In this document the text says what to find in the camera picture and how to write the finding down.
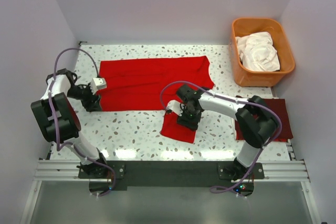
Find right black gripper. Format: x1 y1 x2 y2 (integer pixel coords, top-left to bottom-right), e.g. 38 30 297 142
176 103 202 131

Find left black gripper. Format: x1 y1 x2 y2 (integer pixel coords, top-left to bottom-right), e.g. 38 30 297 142
67 82 102 112

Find bright red t shirt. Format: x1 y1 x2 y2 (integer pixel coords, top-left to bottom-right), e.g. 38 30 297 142
98 55 215 144

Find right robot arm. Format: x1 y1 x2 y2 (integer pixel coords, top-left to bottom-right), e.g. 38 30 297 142
167 84 282 180

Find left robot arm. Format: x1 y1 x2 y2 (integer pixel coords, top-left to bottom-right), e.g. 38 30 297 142
30 69 109 178

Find white folded t shirt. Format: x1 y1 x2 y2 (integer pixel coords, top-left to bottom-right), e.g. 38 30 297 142
231 119 237 140

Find orange plastic basket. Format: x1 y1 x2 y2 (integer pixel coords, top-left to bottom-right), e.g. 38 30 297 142
228 17 296 87

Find dark red folded t shirt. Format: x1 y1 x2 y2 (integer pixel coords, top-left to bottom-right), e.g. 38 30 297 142
235 95 293 148

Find white crumpled t shirt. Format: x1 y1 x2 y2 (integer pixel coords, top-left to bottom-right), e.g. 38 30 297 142
235 31 280 72

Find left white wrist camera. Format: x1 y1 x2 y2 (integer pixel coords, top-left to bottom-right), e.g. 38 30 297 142
90 78 107 94

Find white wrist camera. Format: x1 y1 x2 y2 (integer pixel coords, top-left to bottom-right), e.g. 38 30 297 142
90 78 107 94
166 100 185 116

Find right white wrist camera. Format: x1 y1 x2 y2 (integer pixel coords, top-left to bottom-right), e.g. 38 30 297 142
166 100 185 116

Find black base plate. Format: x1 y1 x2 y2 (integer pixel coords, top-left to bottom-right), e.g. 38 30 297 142
78 161 265 193

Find aluminium rail frame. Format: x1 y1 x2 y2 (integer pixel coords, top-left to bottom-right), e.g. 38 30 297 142
21 135 321 223

